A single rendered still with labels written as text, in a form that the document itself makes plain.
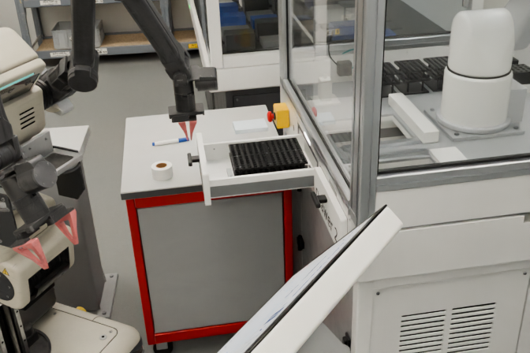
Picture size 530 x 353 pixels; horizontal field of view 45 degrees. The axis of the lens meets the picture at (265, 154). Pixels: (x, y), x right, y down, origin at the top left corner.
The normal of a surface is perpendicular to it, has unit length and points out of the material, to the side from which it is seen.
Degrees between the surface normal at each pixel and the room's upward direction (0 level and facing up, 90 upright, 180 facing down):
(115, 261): 0
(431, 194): 90
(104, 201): 0
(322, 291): 40
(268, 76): 90
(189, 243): 90
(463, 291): 90
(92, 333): 0
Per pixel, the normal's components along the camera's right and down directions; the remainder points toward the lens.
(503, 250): 0.16, 0.44
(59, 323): -0.04, -0.89
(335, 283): 0.50, -0.54
